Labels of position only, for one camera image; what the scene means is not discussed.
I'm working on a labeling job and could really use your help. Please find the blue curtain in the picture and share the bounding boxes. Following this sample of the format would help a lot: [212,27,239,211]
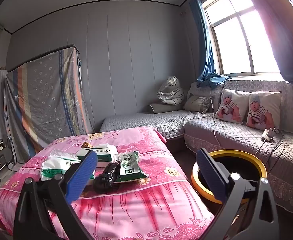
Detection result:
[189,0,230,88]

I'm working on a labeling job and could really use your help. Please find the grey power adapter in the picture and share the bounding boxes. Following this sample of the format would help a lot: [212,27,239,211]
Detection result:
[261,128,274,142]

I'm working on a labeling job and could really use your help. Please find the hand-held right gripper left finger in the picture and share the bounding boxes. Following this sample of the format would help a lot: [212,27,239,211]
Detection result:
[13,150,98,240]

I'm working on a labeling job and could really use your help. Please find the grey bolster pillow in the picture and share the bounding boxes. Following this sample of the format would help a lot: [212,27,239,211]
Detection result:
[148,102,184,114]

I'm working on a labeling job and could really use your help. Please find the pink floral blanket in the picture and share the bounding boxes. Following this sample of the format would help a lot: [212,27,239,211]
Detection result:
[0,126,214,240]

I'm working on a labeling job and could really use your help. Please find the green snack packet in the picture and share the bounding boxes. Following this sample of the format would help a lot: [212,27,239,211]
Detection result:
[114,151,150,185]

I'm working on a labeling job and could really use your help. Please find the baby print pillow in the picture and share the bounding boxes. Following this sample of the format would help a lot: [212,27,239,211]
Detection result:
[214,89,250,125]
[246,91,282,130]

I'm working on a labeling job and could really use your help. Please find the yellow rimmed trash bin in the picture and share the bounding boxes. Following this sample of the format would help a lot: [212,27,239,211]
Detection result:
[191,150,268,230]

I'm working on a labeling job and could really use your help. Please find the striped floral sheet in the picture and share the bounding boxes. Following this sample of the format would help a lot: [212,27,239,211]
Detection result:
[5,44,94,157]

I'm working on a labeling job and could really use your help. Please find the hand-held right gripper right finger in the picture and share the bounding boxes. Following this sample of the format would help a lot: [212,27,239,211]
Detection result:
[196,148,279,240]

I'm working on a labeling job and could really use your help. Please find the sheer curtain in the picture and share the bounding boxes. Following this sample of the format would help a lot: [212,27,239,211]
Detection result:
[246,0,293,84]

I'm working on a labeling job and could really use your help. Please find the tiger plush in plastic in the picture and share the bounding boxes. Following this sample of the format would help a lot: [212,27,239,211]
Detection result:
[156,76,185,105]

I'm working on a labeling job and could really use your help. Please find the beige grey pillow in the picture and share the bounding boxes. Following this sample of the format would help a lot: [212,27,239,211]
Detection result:
[184,95,212,114]

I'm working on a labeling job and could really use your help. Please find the window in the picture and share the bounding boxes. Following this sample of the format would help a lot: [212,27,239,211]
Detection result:
[201,0,282,77]

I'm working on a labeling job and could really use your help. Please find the black plastic bag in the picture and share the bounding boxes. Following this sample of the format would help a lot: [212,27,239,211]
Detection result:
[93,162,120,194]

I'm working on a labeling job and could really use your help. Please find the grey quilted sofa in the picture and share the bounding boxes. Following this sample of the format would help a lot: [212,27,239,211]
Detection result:
[99,76,293,210]

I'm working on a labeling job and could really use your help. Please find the green white tissue pack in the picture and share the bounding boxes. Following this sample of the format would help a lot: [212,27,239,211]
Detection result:
[76,144,118,168]
[40,149,95,182]

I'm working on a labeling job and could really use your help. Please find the white power adapter with cables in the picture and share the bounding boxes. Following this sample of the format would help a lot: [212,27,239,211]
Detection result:
[254,129,287,172]

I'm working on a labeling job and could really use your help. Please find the grey quilted cushion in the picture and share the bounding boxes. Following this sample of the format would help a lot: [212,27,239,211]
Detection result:
[186,82,223,98]

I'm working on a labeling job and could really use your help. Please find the white cable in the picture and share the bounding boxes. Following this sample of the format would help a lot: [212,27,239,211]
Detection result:
[210,80,224,147]

